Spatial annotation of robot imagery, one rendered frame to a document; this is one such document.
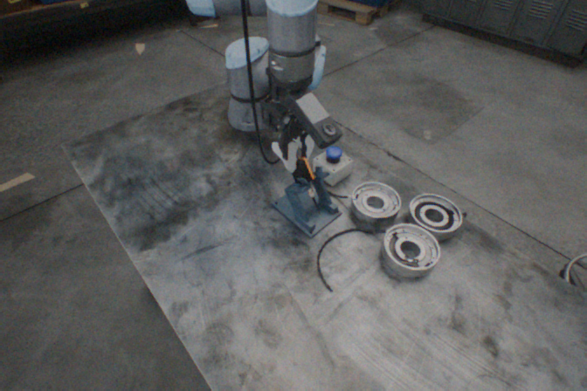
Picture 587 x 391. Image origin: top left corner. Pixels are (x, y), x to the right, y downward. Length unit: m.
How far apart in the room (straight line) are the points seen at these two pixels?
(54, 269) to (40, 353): 0.38
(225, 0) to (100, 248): 1.50
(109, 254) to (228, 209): 1.15
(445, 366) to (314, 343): 0.21
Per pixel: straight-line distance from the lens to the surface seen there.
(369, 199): 0.79
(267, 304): 0.66
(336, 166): 0.82
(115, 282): 1.77
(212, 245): 0.74
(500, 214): 2.11
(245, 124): 1.00
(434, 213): 0.81
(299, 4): 0.53
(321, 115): 0.59
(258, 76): 0.93
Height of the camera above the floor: 1.39
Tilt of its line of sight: 43 degrees down
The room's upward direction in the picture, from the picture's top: straight up
